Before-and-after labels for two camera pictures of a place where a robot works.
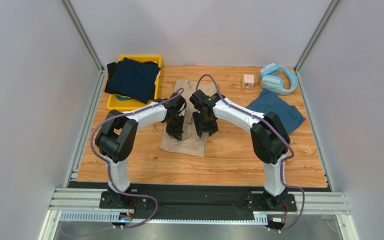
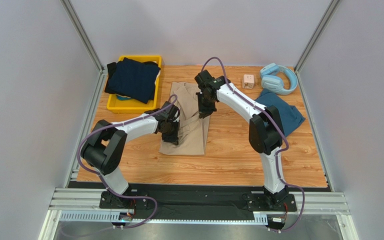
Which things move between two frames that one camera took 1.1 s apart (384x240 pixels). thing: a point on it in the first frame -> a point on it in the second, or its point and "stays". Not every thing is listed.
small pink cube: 248,82 stays
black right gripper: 206,123 -> 205,106
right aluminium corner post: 313,41 stays
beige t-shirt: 190,143 stays
